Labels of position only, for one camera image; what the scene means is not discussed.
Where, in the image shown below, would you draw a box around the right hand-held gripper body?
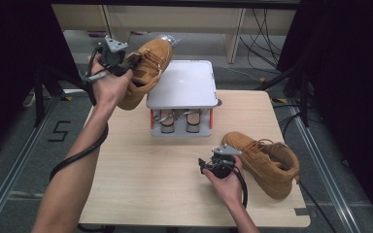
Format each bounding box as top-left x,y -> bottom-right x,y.
206,144 -> 243,180

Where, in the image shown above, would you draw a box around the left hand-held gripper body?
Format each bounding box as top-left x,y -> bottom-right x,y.
97,35 -> 129,78

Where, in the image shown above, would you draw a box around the tan suede boot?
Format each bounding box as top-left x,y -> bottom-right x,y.
221,130 -> 301,201
116,38 -> 175,112

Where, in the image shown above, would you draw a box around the black silver strap sandal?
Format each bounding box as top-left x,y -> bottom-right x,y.
153,109 -> 177,135
184,109 -> 205,134

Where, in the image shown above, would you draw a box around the white two-tier shoe rack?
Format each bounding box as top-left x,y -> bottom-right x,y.
145,59 -> 220,139

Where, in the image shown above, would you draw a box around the person's left hand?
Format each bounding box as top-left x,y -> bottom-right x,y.
87,53 -> 135,111

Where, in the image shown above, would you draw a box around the person's right hand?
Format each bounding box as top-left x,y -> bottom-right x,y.
201,154 -> 246,209

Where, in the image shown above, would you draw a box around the clear plastic bag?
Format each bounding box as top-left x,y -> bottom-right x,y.
160,33 -> 183,49

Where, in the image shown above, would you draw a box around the beige wooden desk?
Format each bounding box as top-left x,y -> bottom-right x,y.
51,3 -> 297,64

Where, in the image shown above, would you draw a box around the black metal stand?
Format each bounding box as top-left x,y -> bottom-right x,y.
255,62 -> 311,128
33,66 -> 98,128

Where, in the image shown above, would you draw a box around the black curtain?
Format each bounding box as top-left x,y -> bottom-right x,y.
0,0 -> 83,164
276,0 -> 373,225

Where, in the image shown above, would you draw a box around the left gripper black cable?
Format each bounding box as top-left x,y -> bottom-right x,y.
49,44 -> 112,183

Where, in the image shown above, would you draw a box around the aluminium floor rail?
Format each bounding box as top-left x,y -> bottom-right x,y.
286,96 -> 364,233
0,96 -> 63,233

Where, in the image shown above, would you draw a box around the thin black floor cable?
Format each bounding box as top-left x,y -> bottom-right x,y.
298,182 -> 338,233

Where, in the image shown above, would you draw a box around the black floor cables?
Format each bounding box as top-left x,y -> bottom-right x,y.
238,9 -> 287,71

